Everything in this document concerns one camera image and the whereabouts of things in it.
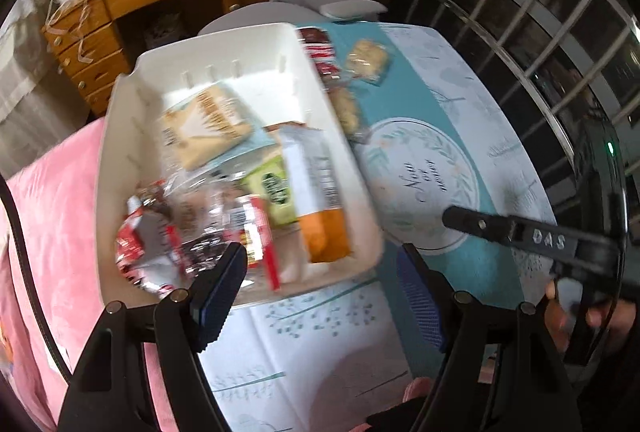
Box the red and white snack bag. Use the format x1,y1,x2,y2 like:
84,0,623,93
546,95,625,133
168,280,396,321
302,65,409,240
115,179,191,298

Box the clear red-edged snack bag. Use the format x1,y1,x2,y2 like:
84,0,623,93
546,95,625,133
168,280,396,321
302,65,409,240
190,182,281,290

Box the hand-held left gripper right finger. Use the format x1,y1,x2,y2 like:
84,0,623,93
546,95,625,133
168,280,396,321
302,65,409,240
395,242,583,432

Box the pink blanket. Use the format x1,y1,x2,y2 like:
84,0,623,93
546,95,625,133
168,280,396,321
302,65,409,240
0,117,171,432

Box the orange and white snack packet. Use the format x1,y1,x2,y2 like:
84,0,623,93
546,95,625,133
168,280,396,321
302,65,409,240
277,125,353,265

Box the lace-covered cabinet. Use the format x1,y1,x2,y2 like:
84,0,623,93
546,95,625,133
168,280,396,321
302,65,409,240
0,0,91,138

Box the person's right hand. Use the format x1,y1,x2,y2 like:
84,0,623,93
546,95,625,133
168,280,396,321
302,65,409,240
544,279,640,353

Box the printed teal and white tablecloth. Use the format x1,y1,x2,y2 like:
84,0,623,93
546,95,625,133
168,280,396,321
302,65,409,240
197,20,561,432

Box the red and white snack packet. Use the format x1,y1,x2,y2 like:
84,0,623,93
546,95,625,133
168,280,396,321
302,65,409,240
305,43,343,80

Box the white cables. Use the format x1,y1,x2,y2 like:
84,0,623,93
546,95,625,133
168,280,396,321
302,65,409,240
42,0,96,68

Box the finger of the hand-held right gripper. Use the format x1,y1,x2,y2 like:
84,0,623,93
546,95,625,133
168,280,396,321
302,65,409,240
442,205,581,263

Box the black cable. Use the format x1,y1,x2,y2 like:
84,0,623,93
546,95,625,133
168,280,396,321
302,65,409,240
0,173,72,385

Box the dark red snack packet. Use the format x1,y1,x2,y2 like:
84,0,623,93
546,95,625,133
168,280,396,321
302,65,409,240
298,26,333,48

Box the green snack packet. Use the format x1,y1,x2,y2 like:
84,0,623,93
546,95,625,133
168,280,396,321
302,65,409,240
240,155,301,228

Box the tan pastry packet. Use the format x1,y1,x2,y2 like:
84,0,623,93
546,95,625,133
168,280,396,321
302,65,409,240
159,82,256,170

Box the white plastic storage bin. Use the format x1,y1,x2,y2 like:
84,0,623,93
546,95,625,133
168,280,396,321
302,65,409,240
95,22,385,310

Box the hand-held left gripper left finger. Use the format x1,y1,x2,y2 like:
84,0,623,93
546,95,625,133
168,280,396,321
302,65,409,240
57,242,248,432

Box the large clear pale-blue snack bag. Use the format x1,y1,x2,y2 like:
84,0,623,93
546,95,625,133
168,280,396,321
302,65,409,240
200,125,283,178

